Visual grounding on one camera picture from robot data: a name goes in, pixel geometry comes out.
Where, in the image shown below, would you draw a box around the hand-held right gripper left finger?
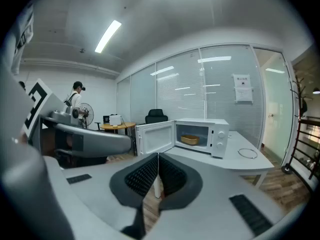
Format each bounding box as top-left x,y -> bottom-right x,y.
109,152 -> 159,209

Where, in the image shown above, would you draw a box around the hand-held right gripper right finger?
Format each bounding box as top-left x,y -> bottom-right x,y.
159,152 -> 203,211

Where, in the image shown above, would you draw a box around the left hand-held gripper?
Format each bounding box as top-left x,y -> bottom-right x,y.
21,78 -> 133,160

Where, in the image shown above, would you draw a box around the beige oval tray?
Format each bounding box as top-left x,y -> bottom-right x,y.
180,134 -> 200,146

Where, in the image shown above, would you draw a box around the white box appliance with lid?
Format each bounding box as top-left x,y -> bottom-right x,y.
134,117 -> 230,159

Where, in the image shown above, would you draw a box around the round wooden table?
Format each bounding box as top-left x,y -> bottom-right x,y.
99,122 -> 136,136

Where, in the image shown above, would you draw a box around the black standing fan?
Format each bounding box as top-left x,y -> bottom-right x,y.
79,102 -> 95,130

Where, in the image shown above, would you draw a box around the black office chair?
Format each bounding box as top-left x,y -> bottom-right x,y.
144,108 -> 169,125

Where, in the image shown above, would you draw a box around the long ceiling light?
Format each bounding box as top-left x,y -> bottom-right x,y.
94,19 -> 123,54

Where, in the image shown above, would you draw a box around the white paper notice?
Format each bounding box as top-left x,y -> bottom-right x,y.
234,87 -> 254,104
232,73 -> 251,88

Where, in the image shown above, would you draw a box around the dark coat rack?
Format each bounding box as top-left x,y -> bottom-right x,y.
289,75 -> 309,170

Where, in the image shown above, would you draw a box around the frosted glass door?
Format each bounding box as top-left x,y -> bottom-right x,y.
252,46 -> 294,165

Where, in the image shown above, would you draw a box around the black metal railing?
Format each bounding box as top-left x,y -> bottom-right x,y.
292,116 -> 320,192

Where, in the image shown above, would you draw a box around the white coiled cable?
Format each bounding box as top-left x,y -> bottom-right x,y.
237,147 -> 259,160

